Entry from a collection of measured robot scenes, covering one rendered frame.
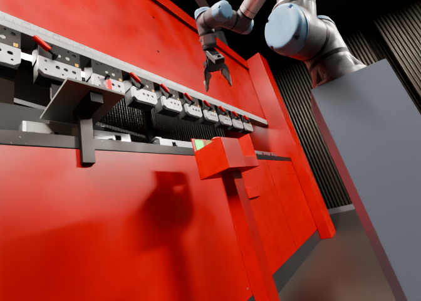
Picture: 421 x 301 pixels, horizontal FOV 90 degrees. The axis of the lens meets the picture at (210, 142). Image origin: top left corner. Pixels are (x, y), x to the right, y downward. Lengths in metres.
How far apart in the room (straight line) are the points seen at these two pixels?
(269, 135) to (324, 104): 2.06
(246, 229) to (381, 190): 0.44
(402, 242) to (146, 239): 0.71
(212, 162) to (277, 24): 0.49
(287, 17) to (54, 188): 0.78
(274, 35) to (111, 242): 0.78
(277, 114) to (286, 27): 2.08
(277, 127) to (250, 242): 1.96
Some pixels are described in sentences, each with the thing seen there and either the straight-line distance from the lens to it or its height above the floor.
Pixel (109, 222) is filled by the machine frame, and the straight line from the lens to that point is 0.79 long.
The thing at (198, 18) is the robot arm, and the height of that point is 1.34.
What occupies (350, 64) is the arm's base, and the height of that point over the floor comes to 0.80.
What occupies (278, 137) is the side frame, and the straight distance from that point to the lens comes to 2.63.
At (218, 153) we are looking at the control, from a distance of 0.79.
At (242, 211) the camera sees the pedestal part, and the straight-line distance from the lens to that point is 0.84.
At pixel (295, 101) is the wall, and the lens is 4.47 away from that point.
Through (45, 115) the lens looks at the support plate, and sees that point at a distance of 0.95.
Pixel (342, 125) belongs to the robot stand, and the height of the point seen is 0.65.
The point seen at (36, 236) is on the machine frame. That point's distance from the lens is 0.73.
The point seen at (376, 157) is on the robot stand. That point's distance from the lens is 0.63.
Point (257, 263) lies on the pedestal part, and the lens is 0.86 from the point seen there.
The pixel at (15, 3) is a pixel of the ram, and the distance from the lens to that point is 1.25.
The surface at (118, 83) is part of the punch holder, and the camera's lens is 1.19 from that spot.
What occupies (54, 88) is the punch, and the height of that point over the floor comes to 1.14.
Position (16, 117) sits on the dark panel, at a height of 1.26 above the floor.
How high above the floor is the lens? 0.53
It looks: 17 degrees up
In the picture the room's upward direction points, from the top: 15 degrees counter-clockwise
